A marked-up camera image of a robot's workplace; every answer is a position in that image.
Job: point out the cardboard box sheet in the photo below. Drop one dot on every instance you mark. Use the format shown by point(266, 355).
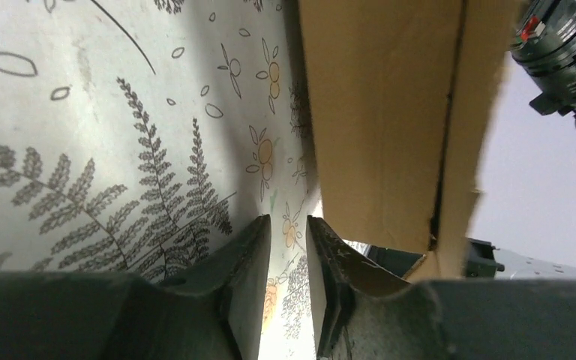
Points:
point(401, 93)

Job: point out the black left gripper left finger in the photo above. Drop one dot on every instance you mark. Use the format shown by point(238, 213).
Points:
point(212, 310)

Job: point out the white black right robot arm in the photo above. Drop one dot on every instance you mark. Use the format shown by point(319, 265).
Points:
point(528, 171)

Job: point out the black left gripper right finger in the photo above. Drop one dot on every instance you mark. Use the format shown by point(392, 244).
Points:
point(362, 311)

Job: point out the floral patterned table mat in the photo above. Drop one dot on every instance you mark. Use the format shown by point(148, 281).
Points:
point(143, 136)

